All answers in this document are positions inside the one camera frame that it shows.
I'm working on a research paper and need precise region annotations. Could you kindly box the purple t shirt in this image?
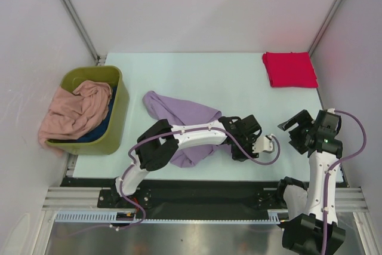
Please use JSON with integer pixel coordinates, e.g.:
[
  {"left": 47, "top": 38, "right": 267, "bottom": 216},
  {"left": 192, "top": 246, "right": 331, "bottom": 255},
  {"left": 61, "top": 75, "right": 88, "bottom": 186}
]
[{"left": 142, "top": 91, "right": 230, "bottom": 168}]

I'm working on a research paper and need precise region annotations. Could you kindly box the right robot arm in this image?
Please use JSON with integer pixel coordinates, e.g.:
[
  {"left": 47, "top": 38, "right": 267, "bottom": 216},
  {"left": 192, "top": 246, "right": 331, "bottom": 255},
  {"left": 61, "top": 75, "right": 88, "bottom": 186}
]
[{"left": 275, "top": 109, "right": 346, "bottom": 254}]

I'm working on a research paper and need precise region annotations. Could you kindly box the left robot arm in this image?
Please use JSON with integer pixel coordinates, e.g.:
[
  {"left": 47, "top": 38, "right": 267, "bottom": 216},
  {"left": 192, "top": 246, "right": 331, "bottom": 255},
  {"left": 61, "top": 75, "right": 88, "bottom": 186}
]
[{"left": 110, "top": 115, "right": 262, "bottom": 207}]

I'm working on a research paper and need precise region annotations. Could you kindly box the folded red t shirt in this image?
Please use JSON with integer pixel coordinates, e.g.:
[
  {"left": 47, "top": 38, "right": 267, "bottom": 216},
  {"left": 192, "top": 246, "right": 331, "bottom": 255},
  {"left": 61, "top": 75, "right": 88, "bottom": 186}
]
[{"left": 262, "top": 52, "right": 318, "bottom": 88}]

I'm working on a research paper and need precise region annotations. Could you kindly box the olive green plastic bin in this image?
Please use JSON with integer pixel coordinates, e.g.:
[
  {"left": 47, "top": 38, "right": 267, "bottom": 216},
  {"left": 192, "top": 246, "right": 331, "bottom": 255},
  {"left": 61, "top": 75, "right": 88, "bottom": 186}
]
[{"left": 46, "top": 66, "right": 129, "bottom": 155}]

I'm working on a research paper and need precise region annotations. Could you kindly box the blue t shirt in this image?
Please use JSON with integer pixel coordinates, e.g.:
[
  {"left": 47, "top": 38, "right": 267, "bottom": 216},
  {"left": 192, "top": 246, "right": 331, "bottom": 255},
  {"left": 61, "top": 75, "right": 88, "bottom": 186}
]
[{"left": 74, "top": 87, "right": 116, "bottom": 143}]

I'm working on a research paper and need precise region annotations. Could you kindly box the pink t shirt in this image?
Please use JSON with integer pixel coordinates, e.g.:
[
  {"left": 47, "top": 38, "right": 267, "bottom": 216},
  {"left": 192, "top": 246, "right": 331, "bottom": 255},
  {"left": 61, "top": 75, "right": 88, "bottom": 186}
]
[{"left": 38, "top": 80, "right": 113, "bottom": 156}]

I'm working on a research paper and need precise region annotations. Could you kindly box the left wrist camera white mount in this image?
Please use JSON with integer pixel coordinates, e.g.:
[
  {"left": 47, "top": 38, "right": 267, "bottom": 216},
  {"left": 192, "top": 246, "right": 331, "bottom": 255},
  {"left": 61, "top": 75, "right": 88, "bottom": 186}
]
[{"left": 252, "top": 134, "right": 275, "bottom": 153}]

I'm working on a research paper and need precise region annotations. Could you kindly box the aluminium frame rail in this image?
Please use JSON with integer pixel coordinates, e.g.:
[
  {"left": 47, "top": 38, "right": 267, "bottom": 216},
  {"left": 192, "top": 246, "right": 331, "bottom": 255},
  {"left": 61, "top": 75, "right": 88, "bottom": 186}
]
[{"left": 42, "top": 187, "right": 368, "bottom": 212}]

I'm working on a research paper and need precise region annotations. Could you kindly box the white slotted cable duct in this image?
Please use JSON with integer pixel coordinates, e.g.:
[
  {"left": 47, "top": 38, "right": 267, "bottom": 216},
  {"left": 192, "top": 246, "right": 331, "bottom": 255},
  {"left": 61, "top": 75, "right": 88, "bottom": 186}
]
[{"left": 55, "top": 210, "right": 289, "bottom": 224}]

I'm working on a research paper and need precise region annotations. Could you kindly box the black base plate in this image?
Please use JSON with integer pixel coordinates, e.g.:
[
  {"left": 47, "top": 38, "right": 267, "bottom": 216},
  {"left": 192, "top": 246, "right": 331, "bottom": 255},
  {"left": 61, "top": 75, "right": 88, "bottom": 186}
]
[{"left": 60, "top": 177, "right": 287, "bottom": 220}]

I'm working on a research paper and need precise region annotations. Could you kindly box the right corner aluminium post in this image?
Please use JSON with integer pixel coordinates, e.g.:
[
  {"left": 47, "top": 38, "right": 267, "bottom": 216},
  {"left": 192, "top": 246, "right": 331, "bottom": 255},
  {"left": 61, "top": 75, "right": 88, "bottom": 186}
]
[{"left": 308, "top": 0, "right": 344, "bottom": 57}]

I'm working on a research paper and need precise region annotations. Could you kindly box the corner aluminium post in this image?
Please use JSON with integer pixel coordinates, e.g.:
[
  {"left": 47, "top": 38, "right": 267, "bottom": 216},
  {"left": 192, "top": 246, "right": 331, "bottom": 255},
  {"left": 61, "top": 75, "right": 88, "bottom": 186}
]
[
  {"left": 60, "top": 0, "right": 100, "bottom": 63},
  {"left": 308, "top": 0, "right": 344, "bottom": 57}
]

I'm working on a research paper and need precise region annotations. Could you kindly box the left corner aluminium post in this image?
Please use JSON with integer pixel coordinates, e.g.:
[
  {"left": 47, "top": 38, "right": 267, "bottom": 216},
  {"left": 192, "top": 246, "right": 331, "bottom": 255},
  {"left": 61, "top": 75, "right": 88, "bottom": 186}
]
[{"left": 60, "top": 0, "right": 100, "bottom": 63}]

